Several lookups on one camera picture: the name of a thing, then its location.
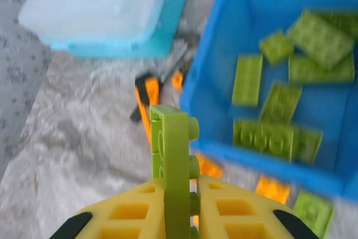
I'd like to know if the orange lego brick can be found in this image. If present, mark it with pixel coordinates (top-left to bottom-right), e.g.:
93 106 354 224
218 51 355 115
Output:
254 176 291 205
195 152 224 180

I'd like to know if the small orange black lego piece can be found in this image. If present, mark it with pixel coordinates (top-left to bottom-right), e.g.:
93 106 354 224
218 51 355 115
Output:
171 71 185 90

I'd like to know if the green lego brick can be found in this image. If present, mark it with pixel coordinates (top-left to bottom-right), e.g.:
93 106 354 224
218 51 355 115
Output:
232 54 264 107
258 30 295 65
315 11 358 39
292 190 336 237
233 120 294 162
286 9 355 69
258 82 303 126
149 104 201 239
289 54 356 83

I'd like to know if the light blue box white handle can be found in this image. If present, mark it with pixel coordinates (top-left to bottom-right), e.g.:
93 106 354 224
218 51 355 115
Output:
18 0 186 59

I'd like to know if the orange brick separator tool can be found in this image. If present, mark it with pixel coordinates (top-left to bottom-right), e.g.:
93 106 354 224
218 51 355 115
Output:
130 72 162 150

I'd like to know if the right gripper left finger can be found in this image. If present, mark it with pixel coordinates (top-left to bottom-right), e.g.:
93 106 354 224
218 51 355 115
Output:
51 179 168 239

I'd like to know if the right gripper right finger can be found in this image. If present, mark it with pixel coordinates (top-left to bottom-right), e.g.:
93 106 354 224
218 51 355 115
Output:
197 176 319 239

